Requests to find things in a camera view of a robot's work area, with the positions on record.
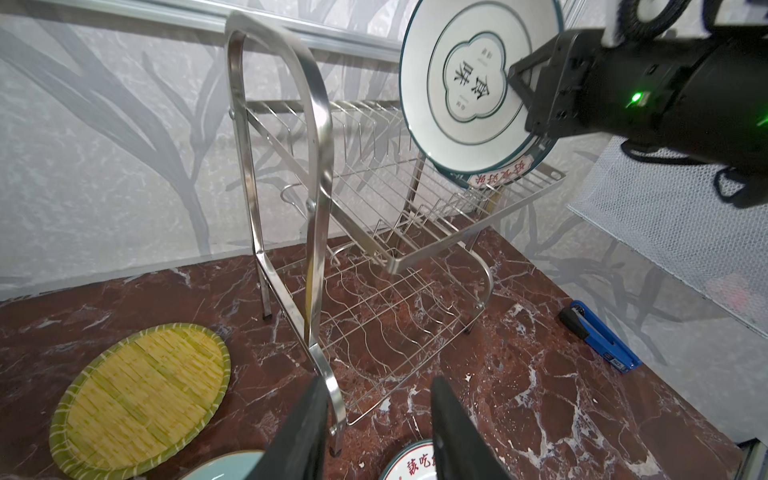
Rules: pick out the blue clip tool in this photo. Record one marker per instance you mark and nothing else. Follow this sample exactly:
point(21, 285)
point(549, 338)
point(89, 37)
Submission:
point(587, 326)

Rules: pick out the white plate green text rim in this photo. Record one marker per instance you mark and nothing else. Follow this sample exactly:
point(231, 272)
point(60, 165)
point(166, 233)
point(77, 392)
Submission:
point(534, 154)

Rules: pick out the stainless steel dish rack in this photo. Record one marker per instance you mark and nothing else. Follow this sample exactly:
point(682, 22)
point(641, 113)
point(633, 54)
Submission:
point(391, 273)

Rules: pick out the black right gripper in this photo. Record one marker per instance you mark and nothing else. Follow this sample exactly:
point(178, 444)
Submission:
point(579, 86)

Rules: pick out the yellow ribbed plate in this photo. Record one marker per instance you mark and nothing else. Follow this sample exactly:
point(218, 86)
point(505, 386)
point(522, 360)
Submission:
point(140, 402)

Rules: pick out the light green flower plate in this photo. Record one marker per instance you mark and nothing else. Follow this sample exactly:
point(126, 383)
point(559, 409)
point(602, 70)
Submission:
point(231, 466)

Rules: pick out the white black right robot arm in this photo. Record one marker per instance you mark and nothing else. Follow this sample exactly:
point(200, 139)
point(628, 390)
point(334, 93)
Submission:
point(681, 102)

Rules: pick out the white wire mesh basket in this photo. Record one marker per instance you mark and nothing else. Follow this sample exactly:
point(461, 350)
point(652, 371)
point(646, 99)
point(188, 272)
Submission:
point(672, 216)

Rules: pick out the orange sunburst plate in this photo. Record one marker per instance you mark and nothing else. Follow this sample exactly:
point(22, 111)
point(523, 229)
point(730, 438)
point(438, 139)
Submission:
point(414, 462)

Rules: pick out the white plate black quatrefoil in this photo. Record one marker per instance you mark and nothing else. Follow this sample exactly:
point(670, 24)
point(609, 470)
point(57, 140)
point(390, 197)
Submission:
point(456, 101)

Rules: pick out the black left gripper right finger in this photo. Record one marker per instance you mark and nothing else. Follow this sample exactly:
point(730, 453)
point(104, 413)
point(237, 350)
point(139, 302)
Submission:
point(459, 449)

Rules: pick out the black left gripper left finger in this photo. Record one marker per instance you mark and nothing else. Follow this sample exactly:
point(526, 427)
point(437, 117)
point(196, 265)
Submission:
point(298, 449)

